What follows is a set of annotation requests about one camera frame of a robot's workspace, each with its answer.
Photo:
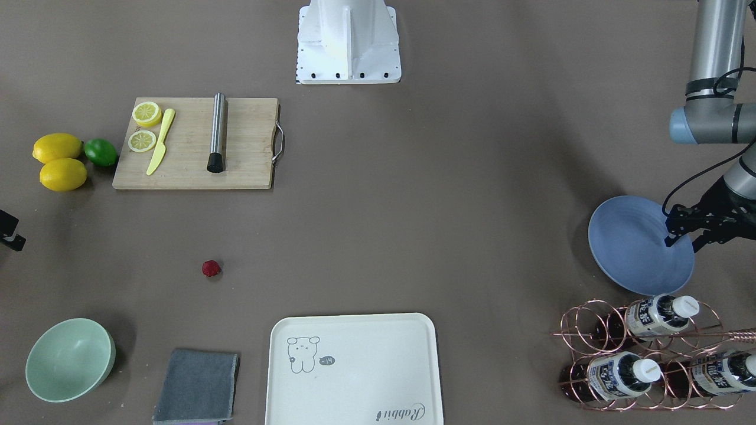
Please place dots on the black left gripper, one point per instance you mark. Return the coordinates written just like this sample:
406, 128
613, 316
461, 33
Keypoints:
722, 203

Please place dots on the blue plate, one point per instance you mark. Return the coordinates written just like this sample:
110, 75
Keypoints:
626, 236

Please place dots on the red strawberry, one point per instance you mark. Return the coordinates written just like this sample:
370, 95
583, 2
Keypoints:
211, 268

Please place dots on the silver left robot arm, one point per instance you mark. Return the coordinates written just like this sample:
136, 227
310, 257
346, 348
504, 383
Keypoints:
711, 115

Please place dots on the dark drink bottle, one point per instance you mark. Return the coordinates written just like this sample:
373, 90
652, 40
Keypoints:
724, 373
607, 378
646, 319

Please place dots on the cream rabbit tray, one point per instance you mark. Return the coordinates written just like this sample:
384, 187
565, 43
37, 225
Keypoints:
354, 369

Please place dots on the steel muddler black tip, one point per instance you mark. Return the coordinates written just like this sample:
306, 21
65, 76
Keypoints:
216, 160

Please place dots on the grey folded cloth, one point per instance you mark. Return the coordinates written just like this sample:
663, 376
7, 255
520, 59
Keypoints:
198, 388

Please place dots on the wooden cutting board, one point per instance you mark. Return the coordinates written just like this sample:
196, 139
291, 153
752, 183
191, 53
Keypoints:
249, 148

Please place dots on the yellow plastic knife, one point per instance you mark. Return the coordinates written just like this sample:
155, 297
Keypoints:
160, 148

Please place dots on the lemon half slice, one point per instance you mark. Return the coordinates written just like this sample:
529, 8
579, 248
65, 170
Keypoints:
147, 114

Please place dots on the green lime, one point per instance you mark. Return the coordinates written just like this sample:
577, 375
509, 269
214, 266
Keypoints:
100, 152

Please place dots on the yellow lemon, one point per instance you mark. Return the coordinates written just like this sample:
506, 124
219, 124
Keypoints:
56, 146
62, 175

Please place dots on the mint green bowl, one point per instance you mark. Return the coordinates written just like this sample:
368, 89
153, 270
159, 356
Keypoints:
69, 360

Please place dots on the copper wire bottle rack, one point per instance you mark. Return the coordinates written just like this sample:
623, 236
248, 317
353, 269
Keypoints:
707, 337

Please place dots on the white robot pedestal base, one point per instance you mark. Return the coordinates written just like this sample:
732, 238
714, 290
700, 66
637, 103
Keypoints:
348, 42

